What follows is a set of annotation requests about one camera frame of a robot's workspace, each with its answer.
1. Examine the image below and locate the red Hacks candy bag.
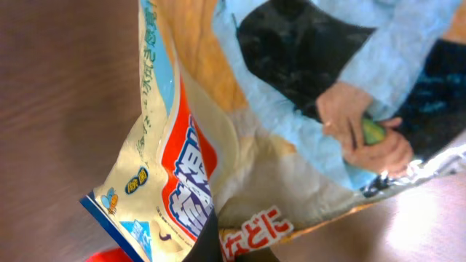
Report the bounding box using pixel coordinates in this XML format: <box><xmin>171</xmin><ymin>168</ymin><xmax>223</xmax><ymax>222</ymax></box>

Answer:
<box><xmin>85</xmin><ymin>248</ymin><xmax>133</xmax><ymax>262</ymax></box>

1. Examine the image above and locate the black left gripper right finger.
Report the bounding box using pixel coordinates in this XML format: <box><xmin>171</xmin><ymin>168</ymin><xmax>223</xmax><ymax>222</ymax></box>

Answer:
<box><xmin>234</xmin><ymin>247</ymin><xmax>280</xmax><ymax>262</ymax></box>

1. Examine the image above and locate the beige wet wipes pack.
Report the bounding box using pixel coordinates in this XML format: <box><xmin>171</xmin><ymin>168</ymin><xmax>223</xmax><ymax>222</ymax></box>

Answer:
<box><xmin>81</xmin><ymin>1</ymin><xmax>465</xmax><ymax>261</ymax></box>

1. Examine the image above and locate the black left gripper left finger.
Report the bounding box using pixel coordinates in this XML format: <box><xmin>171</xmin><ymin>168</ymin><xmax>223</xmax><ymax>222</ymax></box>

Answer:
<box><xmin>183</xmin><ymin>211</ymin><xmax>223</xmax><ymax>262</ymax></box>

